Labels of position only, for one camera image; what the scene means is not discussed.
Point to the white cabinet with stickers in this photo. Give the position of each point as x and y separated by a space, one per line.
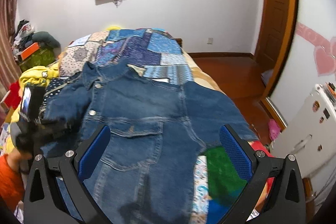
310 135

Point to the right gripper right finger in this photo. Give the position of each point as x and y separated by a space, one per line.
285 202

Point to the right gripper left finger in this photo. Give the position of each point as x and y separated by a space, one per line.
43 200

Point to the yellow printed garment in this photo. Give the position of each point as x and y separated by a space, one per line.
36 76

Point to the blue denim jacket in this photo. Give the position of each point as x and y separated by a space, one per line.
157 131

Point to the wooden door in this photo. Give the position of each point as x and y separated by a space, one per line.
275 38

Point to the beige bed blanket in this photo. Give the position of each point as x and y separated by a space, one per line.
199 76

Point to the striped curtain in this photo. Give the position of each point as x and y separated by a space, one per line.
9 68

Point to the green cloth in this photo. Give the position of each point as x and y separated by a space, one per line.
225 185

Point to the pink shoe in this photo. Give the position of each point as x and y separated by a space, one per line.
274 129

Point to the pink heart wall decoration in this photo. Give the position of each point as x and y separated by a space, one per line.
324 50

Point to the navy gold patterned garment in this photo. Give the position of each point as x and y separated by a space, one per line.
53 89

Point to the wall socket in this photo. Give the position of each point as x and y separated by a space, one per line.
210 41

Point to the blue patchwork quilt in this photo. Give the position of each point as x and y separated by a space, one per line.
152 53

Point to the person's left hand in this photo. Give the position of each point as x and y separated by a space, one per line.
15 158

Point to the red cloth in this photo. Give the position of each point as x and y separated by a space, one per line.
12 98

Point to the orange sleeve forearm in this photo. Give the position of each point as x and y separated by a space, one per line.
12 188

